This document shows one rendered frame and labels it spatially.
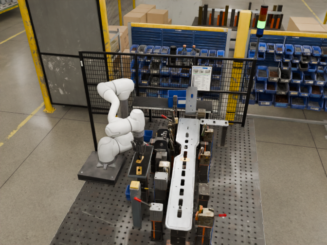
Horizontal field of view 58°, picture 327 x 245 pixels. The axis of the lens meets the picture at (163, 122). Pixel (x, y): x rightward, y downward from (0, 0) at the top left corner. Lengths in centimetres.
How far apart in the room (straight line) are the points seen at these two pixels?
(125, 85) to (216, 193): 125
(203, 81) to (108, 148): 128
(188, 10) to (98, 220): 728
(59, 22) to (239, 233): 359
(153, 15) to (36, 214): 481
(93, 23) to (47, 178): 217
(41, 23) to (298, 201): 416
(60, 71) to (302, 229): 394
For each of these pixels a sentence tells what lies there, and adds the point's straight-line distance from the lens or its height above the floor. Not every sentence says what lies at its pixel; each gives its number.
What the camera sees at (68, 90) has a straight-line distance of 507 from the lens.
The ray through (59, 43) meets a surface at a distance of 478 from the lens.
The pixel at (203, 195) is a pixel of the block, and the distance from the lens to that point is 230.
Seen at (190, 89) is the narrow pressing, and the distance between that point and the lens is 305.
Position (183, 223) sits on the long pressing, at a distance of 216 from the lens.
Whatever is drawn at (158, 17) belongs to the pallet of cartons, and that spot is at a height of 96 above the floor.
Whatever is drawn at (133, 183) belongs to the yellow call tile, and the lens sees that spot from 219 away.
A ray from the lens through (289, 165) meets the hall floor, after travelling 438.
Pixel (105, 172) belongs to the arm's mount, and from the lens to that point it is 289.
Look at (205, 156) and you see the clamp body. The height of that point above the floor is 103.
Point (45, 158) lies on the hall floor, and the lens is 445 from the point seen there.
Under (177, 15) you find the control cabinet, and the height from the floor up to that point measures 48.
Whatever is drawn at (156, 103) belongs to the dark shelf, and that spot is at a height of 103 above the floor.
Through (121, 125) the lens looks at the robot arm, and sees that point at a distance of 205.
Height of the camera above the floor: 273
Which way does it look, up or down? 34 degrees down
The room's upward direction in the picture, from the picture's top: straight up
